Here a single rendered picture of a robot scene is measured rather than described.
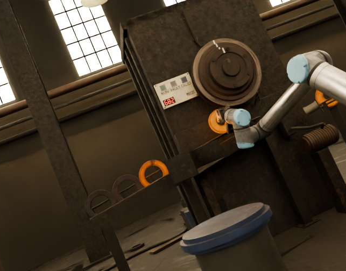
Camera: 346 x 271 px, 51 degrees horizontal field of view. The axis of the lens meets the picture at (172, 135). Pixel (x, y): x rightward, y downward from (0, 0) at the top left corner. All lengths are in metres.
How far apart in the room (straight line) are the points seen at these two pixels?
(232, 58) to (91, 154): 6.35
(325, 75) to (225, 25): 1.34
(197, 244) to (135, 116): 7.50
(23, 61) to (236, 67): 3.47
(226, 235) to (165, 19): 1.90
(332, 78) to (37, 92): 4.11
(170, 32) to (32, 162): 6.40
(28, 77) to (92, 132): 3.60
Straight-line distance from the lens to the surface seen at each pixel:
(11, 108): 8.14
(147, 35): 2.63
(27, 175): 8.61
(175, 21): 2.70
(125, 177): 2.26
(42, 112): 5.00
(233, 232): 1.09
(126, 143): 8.42
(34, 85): 5.12
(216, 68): 2.37
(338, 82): 1.54
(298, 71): 1.60
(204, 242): 1.11
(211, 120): 2.27
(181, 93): 2.49
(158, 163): 2.27
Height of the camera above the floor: 0.64
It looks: 6 degrees up
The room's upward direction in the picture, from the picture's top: 24 degrees counter-clockwise
